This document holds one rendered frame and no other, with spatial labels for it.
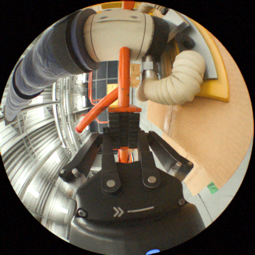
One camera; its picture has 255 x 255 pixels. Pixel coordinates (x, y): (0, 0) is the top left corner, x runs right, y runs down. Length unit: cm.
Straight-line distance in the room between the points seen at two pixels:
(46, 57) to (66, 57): 6
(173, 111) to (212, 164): 16
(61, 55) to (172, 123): 30
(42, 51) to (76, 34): 9
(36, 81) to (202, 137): 42
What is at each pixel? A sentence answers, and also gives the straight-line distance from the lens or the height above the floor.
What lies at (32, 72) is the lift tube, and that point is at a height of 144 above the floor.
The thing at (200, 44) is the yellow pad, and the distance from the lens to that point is 16.
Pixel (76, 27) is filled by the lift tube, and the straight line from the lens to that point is 17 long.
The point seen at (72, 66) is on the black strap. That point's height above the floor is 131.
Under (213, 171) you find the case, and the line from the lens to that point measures 15.
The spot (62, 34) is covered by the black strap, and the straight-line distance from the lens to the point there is 18.
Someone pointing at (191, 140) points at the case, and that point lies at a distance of 17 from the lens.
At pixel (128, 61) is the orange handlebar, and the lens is 15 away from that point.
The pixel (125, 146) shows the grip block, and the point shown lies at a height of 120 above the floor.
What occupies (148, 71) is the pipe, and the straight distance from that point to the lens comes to 17.
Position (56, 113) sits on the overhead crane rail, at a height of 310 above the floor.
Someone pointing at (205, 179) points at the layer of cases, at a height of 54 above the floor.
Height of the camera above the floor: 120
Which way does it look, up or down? 4 degrees down
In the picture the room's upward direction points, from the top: 92 degrees counter-clockwise
